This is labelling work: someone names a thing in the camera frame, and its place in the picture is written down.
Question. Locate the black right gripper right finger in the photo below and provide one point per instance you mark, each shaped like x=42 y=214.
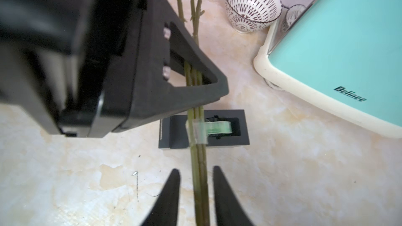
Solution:
x=229 y=211

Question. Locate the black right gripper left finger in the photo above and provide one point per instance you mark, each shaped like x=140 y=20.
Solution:
x=165 y=209

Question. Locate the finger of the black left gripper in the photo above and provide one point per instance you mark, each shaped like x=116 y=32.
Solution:
x=158 y=74

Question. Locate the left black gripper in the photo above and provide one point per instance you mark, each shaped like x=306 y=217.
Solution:
x=57 y=56

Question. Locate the black tape dispenser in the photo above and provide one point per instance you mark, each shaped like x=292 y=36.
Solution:
x=173 y=135

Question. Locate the clear tape roll green core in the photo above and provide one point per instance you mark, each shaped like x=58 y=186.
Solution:
x=218 y=128

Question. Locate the peach artificial rose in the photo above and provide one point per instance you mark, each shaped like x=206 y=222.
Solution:
x=190 y=54

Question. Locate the pink artificial rose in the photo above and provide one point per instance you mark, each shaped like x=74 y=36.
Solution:
x=197 y=131

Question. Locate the patterned white bowl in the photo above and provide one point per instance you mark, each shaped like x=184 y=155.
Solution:
x=248 y=16

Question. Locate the mint green toaster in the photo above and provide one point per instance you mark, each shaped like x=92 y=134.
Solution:
x=344 y=57

